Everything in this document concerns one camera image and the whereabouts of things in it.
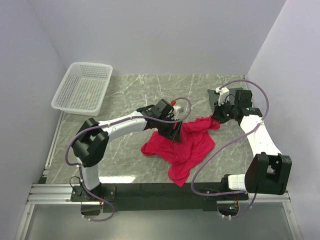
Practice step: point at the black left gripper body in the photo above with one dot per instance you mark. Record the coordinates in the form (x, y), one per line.
(166, 129)

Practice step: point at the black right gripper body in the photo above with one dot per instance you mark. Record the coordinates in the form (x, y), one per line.
(224, 112)

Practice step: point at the crimson red t-shirt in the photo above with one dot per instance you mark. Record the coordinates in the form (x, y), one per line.
(195, 144)

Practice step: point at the white perforated plastic basket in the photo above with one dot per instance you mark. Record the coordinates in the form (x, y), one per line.
(83, 88)

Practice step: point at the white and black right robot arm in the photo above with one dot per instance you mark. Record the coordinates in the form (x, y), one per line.
(269, 170)

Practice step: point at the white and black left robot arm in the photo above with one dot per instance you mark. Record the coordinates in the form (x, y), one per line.
(91, 141)

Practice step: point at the black wedge block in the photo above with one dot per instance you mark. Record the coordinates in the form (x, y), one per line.
(239, 92)

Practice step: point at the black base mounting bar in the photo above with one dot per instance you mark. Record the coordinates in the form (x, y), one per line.
(155, 196)

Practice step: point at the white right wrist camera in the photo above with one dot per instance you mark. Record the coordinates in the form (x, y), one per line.
(223, 94)

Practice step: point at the aluminium frame rail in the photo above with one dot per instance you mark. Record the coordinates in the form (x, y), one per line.
(49, 194)

